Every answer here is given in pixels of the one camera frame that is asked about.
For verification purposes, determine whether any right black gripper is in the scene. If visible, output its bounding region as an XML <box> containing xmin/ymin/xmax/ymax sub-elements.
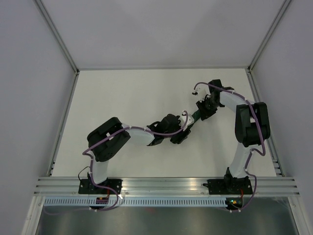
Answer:
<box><xmin>196</xmin><ymin>96</ymin><xmax>221</xmax><ymax>120</ymax></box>

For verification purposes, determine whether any dark green cloth napkin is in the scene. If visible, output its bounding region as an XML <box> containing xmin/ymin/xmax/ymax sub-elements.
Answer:
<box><xmin>191</xmin><ymin>110</ymin><xmax>201</xmax><ymax>126</ymax></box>

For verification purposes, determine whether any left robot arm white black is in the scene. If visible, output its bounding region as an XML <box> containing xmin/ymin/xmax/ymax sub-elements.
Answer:
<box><xmin>82</xmin><ymin>111</ymin><xmax>195</xmax><ymax>194</ymax></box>

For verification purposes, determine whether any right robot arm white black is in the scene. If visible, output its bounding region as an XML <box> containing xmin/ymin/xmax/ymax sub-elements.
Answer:
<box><xmin>193</xmin><ymin>79</ymin><xmax>270</xmax><ymax>195</ymax></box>

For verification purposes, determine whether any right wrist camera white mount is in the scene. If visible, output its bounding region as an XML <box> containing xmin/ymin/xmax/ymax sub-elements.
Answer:
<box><xmin>192</xmin><ymin>86</ymin><xmax>209</xmax><ymax>102</ymax></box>

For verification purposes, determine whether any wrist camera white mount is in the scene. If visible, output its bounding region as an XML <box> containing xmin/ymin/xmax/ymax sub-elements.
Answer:
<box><xmin>192</xmin><ymin>86</ymin><xmax>209</xmax><ymax>102</ymax></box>
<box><xmin>179</xmin><ymin>111</ymin><xmax>195</xmax><ymax>131</ymax></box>

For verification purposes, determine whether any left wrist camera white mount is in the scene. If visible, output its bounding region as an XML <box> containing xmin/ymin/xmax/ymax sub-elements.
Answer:
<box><xmin>179</xmin><ymin>111</ymin><xmax>195</xmax><ymax>131</ymax></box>

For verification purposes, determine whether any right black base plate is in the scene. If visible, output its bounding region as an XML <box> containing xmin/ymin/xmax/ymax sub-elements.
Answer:
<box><xmin>207</xmin><ymin>177</ymin><xmax>253</xmax><ymax>195</ymax></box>

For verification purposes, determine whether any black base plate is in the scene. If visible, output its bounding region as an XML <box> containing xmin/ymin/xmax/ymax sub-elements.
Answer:
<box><xmin>78</xmin><ymin>179</ymin><xmax>122</xmax><ymax>194</ymax></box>
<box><xmin>207</xmin><ymin>177</ymin><xmax>253</xmax><ymax>195</ymax></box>

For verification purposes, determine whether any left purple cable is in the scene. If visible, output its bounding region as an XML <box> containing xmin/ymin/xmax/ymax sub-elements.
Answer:
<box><xmin>43</xmin><ymin>110</ymin><xmax>189</xmax><ymax>215</ymax></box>

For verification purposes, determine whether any purple cable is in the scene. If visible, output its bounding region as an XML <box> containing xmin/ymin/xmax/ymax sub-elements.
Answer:
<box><xmin>43</xmin><ymin>110</ymin><xmax>189</xmax><ymax>215</ymax></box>
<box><xmin>193</xmin><ymin>82</ymin><xmax>267</xmax><ymax>213</ymax></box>

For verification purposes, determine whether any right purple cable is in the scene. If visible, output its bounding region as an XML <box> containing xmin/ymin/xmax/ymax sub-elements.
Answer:
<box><xmin>193</xmin><ymin>82</ymin><xmax>267</xmax><ymax>213</ymax></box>

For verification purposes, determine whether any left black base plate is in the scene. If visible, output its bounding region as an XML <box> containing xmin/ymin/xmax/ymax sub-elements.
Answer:
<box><xmin>78</xmin><ymin>179</ymin><xmax>122</xmax><ymax>194</ymax></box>

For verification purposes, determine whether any right aluminium frame post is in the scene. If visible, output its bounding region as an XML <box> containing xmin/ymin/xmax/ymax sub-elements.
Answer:
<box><xmin>246</xmin><ymin>0</ymin><xmax>293</xmax><ymax>73</ymax></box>

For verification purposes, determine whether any aluminium frame post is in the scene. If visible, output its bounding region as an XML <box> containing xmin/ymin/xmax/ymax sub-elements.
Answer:
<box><xmin>246</xmin><ymin>0</ymin><xmax>293</xmax><ymax>73</ymax></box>
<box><xmin>33</xmin><ymin>0</ymin><xmax>79</xmax><ymax>75</ymax></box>

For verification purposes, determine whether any aluminium front rail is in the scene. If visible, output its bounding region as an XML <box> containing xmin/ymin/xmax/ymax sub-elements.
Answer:
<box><xmin>33</xmin><ymin>177</ymin><xmax>300</xmax><ymax>197</ymax></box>

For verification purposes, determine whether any white slotted cable duct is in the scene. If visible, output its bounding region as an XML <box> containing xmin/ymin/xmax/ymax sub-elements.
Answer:
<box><xmin>44</xmin><ymin>196</ymin><xmax>226</xmax><ymax>208</ymax></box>

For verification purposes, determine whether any left aluminium frame post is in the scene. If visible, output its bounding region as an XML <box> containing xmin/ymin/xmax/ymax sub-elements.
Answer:
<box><xmin>33</xmin><ymin>0</ymin><xmax>79</xmax><ymax>75</ymax></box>

